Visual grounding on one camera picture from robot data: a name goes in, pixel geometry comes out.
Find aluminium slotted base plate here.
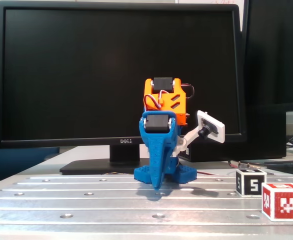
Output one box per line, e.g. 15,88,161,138
0,174,293,240

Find small dark circuit board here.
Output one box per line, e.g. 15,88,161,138
238,161,263,170

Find red cube with white pattern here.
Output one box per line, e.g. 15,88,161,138
261,182,293,222

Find black Dell monitor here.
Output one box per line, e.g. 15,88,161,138
0,0,247,176

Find twisted coloured wire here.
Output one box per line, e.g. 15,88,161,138
100,171,135,176

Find blue gripper, black servo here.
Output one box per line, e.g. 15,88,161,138
138,110,181,192

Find white-mounted wrist camera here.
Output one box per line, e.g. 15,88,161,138
175,109,227,158

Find black cube with white 5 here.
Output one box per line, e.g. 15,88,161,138
235,168,268,198

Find red and white wires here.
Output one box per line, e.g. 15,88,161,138
197,159,240,176

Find red white wrist servo cable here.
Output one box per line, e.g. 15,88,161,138
146,89,170,111

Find black monitor without logo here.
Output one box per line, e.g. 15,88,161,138
243,0,293,105

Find black flat stand base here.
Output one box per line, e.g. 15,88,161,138
263,159,293,177

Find thin black camera cable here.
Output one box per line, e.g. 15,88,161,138
181,83,195,100

